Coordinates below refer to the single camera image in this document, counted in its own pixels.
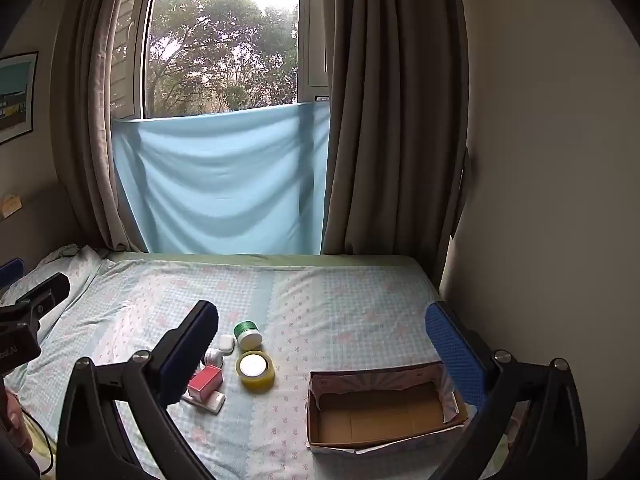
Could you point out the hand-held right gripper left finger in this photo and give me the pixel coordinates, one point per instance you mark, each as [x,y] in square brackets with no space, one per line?
[192,355]

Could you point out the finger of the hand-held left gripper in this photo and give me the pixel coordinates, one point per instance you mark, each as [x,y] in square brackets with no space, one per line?
[47,292]
[11,271]

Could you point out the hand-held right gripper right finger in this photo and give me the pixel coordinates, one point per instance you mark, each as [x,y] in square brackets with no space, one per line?
[455,355]

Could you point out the white earbud case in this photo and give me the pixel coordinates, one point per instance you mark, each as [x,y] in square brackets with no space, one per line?
[226,345]

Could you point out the white remote control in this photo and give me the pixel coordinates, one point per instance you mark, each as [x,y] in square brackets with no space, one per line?
[207,402]

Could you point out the cardboard box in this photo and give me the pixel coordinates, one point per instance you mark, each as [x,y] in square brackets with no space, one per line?
[385,412]

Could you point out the person's left hand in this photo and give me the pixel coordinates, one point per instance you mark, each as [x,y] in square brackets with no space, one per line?
[12,417]

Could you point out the white round small jar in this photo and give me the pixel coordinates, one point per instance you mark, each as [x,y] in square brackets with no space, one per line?
[214,357]

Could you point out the red small box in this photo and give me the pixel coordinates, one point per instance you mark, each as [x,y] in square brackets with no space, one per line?
[205,381]

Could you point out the white pillow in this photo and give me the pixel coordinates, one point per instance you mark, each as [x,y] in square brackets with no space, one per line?
[75,266]

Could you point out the grey headboard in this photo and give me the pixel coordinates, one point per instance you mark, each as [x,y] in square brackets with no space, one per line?
[45,225]

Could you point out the green topped white spool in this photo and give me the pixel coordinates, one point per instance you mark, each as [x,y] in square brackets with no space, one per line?
[247,335]

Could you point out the small beige tag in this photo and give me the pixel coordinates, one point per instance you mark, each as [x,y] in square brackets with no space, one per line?
[10,205]

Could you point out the yellow tape roll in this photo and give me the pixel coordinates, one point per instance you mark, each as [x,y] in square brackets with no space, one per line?
[256,377]

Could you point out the green under sheet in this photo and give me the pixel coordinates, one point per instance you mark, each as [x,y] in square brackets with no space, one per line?
[250,258]

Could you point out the floral checked bed sheet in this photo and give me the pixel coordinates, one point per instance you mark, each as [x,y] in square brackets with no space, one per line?
[325,310]

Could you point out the light blue hanging cloth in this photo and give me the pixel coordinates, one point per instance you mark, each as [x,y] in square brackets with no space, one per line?
[220,185]

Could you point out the grey brown curtain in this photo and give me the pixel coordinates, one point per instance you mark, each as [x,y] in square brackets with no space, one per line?
[390,110]
[95,110]

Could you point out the trees outside window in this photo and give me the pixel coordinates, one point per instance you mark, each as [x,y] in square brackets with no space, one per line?
[225,35]

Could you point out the wall poster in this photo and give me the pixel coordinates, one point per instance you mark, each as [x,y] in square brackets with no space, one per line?
[17,100]

